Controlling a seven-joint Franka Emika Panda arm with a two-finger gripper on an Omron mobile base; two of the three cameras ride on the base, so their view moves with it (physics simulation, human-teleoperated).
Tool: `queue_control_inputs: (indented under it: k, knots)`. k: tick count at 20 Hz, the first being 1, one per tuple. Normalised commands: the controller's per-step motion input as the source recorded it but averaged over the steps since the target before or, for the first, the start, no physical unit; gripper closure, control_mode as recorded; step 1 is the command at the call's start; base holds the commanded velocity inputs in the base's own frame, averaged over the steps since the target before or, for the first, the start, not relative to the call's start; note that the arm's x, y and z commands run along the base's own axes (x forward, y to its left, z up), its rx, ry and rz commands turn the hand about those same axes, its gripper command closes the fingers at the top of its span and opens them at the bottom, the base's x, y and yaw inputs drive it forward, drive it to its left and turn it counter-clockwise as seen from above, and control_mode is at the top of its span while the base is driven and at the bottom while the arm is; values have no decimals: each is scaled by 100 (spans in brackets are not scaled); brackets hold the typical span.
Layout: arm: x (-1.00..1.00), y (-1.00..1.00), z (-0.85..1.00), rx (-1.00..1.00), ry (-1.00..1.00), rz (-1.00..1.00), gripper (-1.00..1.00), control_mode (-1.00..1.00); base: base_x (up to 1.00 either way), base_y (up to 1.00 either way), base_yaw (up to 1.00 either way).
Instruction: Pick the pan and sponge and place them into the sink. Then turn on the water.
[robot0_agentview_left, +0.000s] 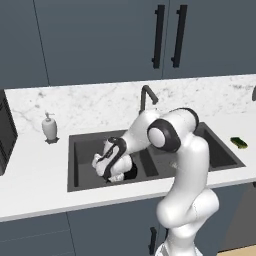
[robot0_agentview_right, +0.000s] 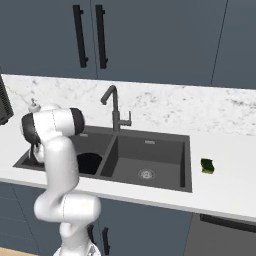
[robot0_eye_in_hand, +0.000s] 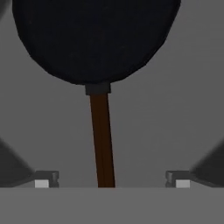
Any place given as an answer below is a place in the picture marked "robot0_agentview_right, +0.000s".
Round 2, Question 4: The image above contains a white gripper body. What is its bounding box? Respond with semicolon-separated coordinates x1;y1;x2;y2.
30;144;46;165

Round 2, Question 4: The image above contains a black round pan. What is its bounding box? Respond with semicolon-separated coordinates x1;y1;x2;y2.
76;152;103;177

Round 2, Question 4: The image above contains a dark grey double sink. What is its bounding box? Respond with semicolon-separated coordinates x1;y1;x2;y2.
12;124;194;194

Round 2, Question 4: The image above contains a green and yellow sponge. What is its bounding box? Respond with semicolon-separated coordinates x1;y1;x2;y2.
200;158;216;175

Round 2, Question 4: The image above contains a small grey round object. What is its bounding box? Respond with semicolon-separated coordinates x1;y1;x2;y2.
27;97;42;113

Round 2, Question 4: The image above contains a black microwave oven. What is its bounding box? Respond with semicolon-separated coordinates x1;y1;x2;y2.
0;74;15;126

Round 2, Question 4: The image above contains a dark blue base cupboard door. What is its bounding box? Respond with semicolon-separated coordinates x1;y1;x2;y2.
93;197;194;256
11;183;101;256

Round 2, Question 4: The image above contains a dark grey tap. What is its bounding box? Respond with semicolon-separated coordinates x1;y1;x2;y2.
100;84;133;134

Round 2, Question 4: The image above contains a grey dishwasher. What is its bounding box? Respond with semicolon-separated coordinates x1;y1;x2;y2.
182;212;256;256

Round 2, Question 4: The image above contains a black base cupboard handle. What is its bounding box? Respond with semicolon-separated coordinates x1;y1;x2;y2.
86;224;96;248
101;226;111;256

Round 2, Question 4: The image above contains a dark blue wall cupboard door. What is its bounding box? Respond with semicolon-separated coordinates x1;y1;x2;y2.
210;0;256;91
89;0;229;87
0;0;98;80

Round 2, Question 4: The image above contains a black wall cupboard handle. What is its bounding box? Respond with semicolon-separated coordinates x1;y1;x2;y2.
94;4;109;70
72;4;90;69

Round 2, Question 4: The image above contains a black dishwasher handle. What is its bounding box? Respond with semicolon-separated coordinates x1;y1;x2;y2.
199;213;256;234

